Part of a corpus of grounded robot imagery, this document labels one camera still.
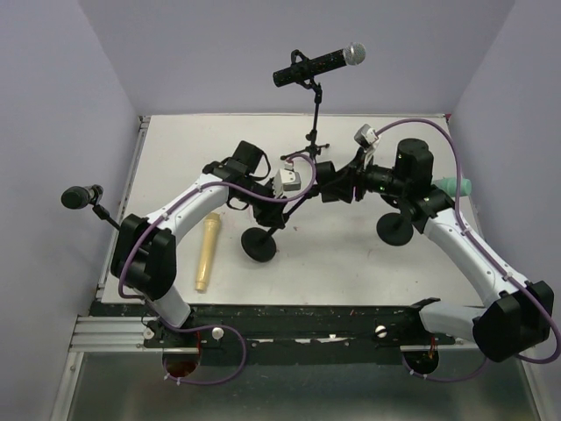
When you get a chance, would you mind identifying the black glitter microphone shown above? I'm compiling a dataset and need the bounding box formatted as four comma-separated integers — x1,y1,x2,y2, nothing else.
273,43,366,89

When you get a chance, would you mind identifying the left edge microphone stand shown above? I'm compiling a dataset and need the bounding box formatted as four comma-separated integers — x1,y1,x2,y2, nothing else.
89,184,120,231

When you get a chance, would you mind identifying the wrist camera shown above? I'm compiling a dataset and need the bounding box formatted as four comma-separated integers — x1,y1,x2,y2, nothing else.
273,162,302,198
353,124,380,168

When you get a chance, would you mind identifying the right round base stand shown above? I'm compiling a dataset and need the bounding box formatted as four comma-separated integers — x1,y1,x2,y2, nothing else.
376,212,414,246

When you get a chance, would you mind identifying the small black microphone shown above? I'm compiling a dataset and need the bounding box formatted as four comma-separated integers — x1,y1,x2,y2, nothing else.
60,184,103,210

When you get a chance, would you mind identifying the round base microphone stand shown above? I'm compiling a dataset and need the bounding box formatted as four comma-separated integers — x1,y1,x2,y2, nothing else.
241,184,320,263

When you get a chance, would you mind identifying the gold microphone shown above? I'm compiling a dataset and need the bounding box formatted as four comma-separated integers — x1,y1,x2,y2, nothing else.
195,212,221,293

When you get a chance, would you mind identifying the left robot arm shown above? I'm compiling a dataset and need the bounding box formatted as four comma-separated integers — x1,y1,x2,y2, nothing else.
110,141,301,346

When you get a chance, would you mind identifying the black tripod microphone stand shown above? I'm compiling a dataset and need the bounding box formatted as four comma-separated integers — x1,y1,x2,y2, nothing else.
280,49,330,163

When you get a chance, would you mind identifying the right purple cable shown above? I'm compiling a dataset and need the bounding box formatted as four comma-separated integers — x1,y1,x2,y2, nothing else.
376,117,561,382

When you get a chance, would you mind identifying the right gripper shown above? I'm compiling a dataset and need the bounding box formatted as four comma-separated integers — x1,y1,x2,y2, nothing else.
322,146,409,203

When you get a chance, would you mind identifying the black mounting rail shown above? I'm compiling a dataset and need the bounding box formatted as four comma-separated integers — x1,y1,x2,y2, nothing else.
90,303,454,367

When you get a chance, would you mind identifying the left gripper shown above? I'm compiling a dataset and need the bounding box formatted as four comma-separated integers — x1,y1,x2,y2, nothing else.
236,177,288,231

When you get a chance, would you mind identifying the teal microphone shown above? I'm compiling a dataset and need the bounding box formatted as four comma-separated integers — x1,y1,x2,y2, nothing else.
433,177,472,197

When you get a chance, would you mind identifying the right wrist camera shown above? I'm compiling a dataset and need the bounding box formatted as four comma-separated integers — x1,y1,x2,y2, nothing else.
353,124,380,168

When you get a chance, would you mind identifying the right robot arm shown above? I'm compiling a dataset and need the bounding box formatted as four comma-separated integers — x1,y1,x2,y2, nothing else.
316,139,554,362

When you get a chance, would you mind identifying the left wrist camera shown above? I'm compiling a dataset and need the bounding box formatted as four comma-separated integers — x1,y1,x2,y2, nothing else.
273,162,302,198

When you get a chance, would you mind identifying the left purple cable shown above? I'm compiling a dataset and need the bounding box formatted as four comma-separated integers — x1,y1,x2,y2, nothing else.
117,153,317,387

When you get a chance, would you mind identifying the purple cable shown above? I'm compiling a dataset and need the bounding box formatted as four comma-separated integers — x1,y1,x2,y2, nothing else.
117,153,317,387
376,117,561,382

